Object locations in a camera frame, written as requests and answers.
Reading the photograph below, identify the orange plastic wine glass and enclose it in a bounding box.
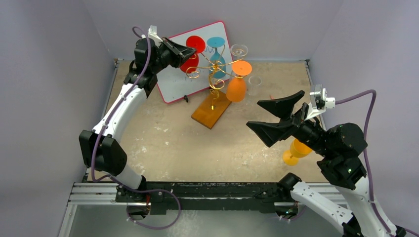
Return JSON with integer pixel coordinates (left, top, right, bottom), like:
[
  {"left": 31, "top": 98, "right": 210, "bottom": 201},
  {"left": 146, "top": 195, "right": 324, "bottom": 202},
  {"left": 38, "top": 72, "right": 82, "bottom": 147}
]
[{"left": 226, "top": 60, "right": 252, "bottom": 102}]

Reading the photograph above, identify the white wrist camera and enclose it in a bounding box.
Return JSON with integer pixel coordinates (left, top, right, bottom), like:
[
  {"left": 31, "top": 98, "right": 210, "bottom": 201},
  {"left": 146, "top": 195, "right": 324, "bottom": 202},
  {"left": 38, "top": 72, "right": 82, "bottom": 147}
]
[
  {"left": 147, "top": 25, "right": 163, "bottom": 46},
  {"left": 305, "top": 84, "right": 336, "bottom": 120}
]

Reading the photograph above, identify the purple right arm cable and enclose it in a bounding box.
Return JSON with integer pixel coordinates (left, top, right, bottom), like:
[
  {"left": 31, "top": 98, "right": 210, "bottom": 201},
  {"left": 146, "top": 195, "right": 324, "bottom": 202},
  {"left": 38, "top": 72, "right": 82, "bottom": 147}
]
[{"left": 334, "top": 89, "right": 419, "bottom": 237}]

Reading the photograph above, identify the blue plastic wine glass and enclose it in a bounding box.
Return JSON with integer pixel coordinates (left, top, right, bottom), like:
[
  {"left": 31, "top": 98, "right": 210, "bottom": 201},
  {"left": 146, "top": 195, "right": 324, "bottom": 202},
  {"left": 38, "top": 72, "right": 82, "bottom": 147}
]
[{"left": 207, "top": 37, "right": 226, "bottom": 79}]

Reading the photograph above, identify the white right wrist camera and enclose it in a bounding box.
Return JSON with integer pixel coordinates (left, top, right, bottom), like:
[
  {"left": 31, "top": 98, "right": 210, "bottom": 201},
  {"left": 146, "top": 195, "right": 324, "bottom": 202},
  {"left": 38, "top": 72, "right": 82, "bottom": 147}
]
[{"left": 305, "top": 84, "right": 336, "bottom": 120}]

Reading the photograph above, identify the red plastic wine glass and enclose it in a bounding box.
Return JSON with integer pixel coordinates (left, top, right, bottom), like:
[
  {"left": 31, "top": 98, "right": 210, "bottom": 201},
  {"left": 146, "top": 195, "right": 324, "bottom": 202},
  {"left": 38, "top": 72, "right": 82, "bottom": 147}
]
[{"left": 180, "top": 36, "right": 206, "bottom": 74}]

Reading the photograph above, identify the pink framed whiteboard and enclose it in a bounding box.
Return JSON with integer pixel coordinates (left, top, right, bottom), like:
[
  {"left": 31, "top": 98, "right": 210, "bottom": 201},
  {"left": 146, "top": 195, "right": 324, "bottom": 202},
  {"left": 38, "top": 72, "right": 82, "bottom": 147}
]
[{"left": 157, "top": 21, "right": 233, "bottom": 103}]

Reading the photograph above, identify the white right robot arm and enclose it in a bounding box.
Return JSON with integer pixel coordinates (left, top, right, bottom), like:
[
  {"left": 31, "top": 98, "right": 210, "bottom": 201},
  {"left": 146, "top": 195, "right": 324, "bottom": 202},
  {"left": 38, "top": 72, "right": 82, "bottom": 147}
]
[{"left": 247, "top": 91, "right": 406, "bottom": 237}]

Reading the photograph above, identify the yellow plastic wine glass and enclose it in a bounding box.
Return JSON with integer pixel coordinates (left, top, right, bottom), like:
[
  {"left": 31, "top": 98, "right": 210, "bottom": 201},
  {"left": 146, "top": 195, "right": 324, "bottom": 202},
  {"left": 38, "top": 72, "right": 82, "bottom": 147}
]
[{"left": 282, "top": 139, "right": 313, "bottom": 166}]

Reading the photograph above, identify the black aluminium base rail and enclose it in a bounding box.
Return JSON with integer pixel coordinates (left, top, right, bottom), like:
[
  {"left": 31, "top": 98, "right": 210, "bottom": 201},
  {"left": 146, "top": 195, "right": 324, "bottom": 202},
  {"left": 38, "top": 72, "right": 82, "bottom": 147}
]
[{"left": 69, "top": 181, "right": 346, "bottom": 219}]

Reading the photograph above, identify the gold wire wine glass rack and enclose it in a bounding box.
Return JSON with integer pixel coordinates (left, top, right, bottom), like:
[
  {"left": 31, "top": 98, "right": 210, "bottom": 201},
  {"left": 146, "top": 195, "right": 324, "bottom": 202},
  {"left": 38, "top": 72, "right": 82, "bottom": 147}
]
[{"left": 191, "top": 59, "right": 243, "bottom": 129}]

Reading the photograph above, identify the clear wine glass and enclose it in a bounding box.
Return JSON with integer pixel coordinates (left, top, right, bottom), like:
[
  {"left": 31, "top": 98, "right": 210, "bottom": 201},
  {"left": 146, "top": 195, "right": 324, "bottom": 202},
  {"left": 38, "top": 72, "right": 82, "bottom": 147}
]
[{"left": 230, "top": 44, "right": 249, "bottom": 61}]

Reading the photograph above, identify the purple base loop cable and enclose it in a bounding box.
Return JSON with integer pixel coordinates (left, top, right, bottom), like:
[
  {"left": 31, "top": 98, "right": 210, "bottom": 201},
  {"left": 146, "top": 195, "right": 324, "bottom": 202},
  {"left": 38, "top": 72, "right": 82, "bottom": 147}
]
[{"left": 126, "top": 190, "right": 183, "bottom": 231}]

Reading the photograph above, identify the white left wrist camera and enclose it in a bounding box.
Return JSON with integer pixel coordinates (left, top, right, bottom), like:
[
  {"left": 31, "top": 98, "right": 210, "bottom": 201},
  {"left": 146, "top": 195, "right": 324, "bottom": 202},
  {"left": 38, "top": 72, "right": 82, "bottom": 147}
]
[{"left": 147, "top": 25, "right": 163, "bottom": 46}]

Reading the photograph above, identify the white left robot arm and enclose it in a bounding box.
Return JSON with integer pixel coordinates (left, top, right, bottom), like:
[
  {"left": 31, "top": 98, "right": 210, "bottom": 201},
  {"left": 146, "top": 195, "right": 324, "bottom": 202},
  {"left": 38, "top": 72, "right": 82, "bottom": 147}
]
[{"left": 79, "top": 38, "right": 197, "bottom": 202}]

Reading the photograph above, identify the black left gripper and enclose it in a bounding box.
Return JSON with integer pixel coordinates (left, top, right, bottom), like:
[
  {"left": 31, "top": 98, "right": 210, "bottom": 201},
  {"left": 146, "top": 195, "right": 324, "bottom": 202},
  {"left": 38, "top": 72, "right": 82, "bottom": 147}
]
[{"left": 151, "top": 38, "right": 196, "bottom": 74}]

